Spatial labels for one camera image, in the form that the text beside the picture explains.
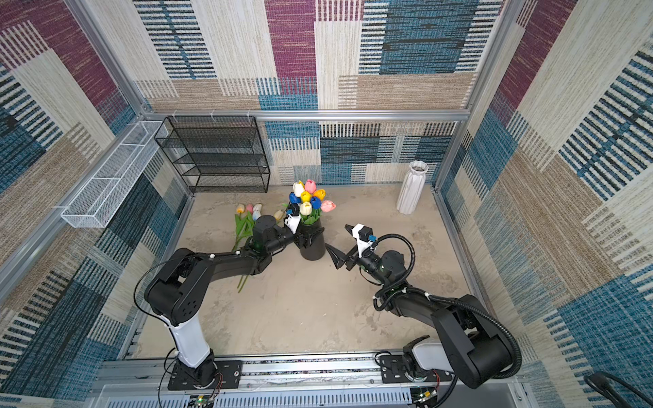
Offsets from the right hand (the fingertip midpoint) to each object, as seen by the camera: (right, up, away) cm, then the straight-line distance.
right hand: (336, 237), depth 78 cm
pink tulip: (-8, +15, -1) cm, 17 cm away
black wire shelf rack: (-50, +32, +32) cm, 68 cm away
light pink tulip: (-3, +9, -4) cm, 11 cm away
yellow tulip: (-9, +12, -4) cm, 16 cm away
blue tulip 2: (-6, +10, -5) cm, 13 cm away
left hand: (-7, +6, +9) cm, 13 cm away
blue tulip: (-13, +12, +1) cm, 17 cm away
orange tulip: (-5, +13, -4) cm, 14 cm away
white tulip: (-11, +15, -1) cm, 19 cm away
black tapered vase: (-7, -7, +20) cm, 22 cm away
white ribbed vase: (+29, +17, +19) cm, 39 cm away
